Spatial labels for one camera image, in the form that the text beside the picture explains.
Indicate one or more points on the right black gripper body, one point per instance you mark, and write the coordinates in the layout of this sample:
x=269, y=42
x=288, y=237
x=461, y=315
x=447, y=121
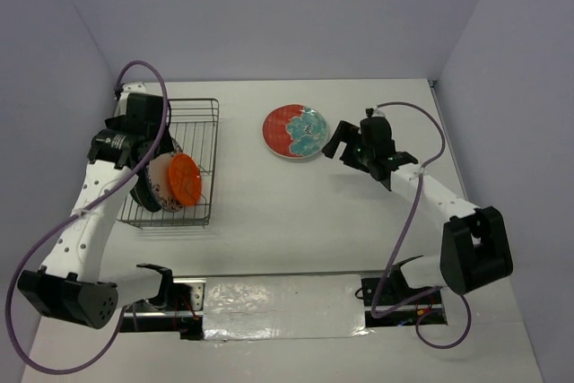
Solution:
x=368, y=153

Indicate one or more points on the red and teal plate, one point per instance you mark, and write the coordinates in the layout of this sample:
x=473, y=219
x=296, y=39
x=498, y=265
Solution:
x=295, y=132

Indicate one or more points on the blue floral white plate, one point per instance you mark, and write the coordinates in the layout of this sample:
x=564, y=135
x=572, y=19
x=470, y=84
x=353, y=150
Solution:
x=156, y=183

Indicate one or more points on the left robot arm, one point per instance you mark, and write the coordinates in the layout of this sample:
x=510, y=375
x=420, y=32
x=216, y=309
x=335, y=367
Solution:
x=67, y=286

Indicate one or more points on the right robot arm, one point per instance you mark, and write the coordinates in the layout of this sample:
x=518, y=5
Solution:
x=474, y=246

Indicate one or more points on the silver foil tape sheet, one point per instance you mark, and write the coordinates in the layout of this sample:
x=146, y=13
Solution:
x=282, y=307

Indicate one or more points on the orange plastic plate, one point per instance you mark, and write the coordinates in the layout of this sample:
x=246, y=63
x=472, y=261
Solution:
x=185, y=179

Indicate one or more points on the dark green plate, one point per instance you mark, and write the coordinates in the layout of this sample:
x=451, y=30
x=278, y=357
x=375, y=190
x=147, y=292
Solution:
x=143, y=194

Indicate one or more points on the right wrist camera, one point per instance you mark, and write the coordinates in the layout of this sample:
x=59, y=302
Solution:
x=374, y=112

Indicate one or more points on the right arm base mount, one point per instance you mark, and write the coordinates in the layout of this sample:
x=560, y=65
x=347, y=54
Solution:
x=394, y=291

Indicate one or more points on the wire dish rack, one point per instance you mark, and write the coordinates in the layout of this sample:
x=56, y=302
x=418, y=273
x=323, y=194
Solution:
x=194, y=125

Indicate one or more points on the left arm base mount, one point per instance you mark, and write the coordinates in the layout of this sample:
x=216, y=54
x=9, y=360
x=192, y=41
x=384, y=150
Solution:
x=182, y=314

